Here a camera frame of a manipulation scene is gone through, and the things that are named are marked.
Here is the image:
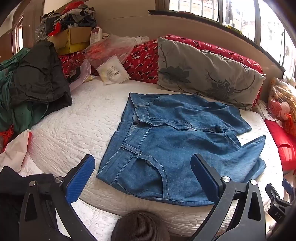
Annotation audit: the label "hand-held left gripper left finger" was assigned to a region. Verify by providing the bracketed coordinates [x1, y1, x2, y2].
[19, 154, 100, 241]

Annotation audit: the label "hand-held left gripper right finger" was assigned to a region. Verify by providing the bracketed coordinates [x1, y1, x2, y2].
[190, 154, 266, 241]

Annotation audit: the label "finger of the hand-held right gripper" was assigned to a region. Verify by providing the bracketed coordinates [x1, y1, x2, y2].
[282, 179, 296, 200]
[265, 184, 292, 222]

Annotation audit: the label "blue denim pants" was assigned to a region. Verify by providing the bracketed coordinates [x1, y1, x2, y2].
[96, 92, 266, 206]

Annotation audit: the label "plain red pillow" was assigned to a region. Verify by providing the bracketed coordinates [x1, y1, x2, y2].
[264, 118, 296, 172]

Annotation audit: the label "white quilted bed mattress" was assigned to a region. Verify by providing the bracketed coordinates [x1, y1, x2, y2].
[18, 77, 287, 241]

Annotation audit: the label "white and pink cloth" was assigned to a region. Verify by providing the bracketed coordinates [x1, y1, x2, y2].
[0, 130, 33, 173]

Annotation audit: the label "red-dressed doll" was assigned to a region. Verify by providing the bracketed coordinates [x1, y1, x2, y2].
[268, 77, 296, 137]

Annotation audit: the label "green garment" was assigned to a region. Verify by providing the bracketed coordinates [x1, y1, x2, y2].
[0, 47, 50, 133]

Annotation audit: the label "orange-red fabric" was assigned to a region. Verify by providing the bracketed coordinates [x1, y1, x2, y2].
[0, 125, 14, 151]

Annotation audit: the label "white plastic mailer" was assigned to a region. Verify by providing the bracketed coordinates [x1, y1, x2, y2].
[68, 59, 93, 92]

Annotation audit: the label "grey floral pillow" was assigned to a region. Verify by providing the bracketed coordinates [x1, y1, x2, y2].
[157, 37, 266, 111]

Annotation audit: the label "black garment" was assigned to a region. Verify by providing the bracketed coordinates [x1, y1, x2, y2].
[10, 40, 73, 109]

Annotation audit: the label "white labelled packet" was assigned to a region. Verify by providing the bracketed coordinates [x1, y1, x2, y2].
[96, 56, 130, 86]

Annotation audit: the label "clear plastic bag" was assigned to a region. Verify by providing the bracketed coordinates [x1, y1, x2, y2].
[84, 34, 137, 67]

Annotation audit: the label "yellow cardboard box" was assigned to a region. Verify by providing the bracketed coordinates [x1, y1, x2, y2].
[47, 27, 93, 55]

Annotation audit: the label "white plastic bottle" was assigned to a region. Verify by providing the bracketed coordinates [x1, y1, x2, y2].
[90, 27, 103, 45]

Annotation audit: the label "barred window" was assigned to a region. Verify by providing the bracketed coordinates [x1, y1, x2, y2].
[148, 0, 296, 72]

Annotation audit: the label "pile of mixed clothes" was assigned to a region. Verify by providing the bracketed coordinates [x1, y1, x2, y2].
[42, 1, 97, 36]

